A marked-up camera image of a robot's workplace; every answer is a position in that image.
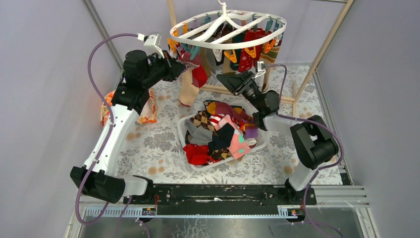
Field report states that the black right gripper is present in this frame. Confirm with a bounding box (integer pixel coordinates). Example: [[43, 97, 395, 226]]
[[216, 70, 263, 112]]

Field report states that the beige sock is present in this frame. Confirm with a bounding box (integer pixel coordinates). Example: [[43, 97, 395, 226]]
[[178, 52, 201, 108]]

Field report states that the large red sock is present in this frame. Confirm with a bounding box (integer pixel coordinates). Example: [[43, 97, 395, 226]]
[[192, 65, 208, 88]]

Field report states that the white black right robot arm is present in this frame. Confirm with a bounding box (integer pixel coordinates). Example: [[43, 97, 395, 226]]
[[216, 71, 343, 204]]

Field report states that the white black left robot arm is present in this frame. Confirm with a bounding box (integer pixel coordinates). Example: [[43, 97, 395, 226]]
[[70, 50, 186, 204]]

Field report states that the white oval clip hanger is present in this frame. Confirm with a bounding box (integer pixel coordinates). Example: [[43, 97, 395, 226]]
[[169, 1, 287, 50]]

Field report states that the red patterned hanging sock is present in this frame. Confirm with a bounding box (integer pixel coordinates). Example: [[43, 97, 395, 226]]
[[238, 28, 263, 72]]

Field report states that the olive striped hanging sock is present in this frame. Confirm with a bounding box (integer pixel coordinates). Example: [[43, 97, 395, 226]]
[[260, 41, 282, 63]]

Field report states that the orange clothespin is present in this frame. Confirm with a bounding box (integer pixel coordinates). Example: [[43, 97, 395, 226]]
[[262, 38, 277, 54]]

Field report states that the purple striped sock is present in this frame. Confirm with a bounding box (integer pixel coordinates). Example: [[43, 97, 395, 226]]
[[244, 122, 259, 139]]

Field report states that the floral orange fabric bag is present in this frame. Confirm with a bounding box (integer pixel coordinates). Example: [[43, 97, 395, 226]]
[[101, 89, 157, 125]]

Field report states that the brown argyle sock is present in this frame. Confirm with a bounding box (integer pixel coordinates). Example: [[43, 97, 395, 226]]
[[189, 111, 216, 133]]

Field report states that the white laundry basket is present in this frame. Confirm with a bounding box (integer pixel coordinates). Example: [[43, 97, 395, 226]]
[[176, 100, 267, 172]]

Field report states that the grey sock in basket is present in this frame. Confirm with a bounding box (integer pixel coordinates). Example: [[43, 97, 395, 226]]
[[184, 120, 213, 146]]

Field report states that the small red crumpled sock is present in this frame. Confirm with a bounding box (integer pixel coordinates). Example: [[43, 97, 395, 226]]
[[183, 144, 215, 166]]

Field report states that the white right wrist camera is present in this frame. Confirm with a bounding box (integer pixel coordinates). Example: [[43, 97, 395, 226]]
[[255, 61, 266, 78]]

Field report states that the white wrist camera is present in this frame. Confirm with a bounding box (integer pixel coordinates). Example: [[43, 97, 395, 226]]
[[137, 33, 164, 59], [255, 61, 266, 78]]

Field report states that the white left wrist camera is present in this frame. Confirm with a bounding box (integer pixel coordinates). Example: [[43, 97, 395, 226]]
[[137, 33, 164, 59]]

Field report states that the wooden hanger stand frame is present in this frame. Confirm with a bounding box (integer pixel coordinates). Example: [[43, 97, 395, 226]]
[[167, 0, 354, 116]]

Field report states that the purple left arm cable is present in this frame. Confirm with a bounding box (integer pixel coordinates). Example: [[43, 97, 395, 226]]
[[75, 33, 147, 226]]

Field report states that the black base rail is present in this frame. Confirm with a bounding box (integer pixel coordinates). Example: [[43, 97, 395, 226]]
[[123, 184, 317, 216]]

